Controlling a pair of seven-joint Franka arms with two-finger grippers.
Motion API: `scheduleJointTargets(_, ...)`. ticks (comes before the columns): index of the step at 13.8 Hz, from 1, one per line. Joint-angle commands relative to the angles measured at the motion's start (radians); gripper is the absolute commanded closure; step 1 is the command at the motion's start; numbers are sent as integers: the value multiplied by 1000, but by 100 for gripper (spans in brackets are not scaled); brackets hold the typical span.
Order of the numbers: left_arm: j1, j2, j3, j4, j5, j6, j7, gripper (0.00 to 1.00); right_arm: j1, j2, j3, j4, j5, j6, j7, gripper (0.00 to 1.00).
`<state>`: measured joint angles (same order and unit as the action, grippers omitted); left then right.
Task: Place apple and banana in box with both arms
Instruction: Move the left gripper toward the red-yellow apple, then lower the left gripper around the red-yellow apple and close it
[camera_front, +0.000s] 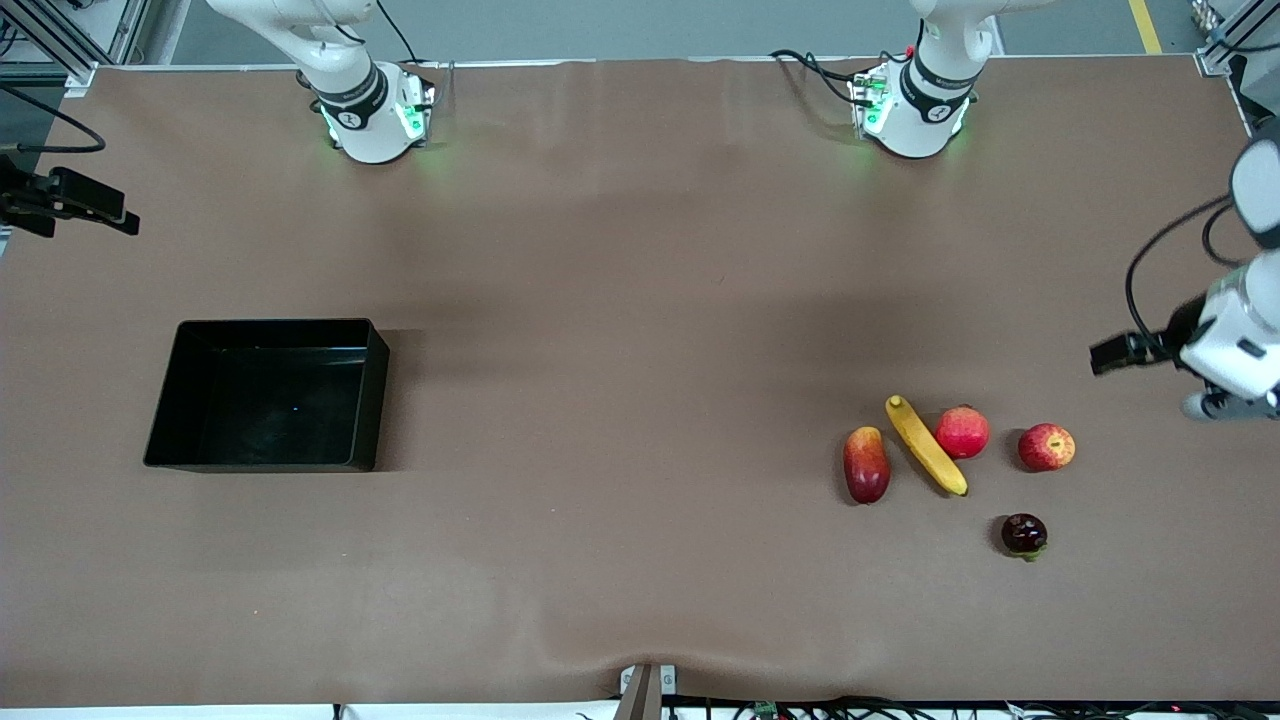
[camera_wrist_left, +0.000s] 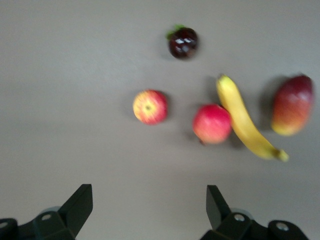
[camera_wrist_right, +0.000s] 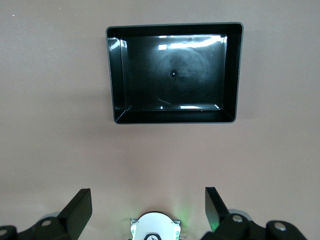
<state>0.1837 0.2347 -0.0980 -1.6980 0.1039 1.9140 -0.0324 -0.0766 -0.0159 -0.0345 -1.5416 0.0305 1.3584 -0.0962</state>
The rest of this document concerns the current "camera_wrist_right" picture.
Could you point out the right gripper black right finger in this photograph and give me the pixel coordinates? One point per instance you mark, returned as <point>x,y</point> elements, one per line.
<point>217,215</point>

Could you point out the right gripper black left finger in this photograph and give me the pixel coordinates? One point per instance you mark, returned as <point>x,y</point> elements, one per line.
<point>72,220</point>

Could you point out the black plastic box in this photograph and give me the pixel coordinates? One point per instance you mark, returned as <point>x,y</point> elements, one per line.
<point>175,75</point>

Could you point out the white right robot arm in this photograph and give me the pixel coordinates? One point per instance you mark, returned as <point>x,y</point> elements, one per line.
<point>155,225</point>

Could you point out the brown table cover mat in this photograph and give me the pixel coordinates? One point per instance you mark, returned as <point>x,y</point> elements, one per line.
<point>50,125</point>

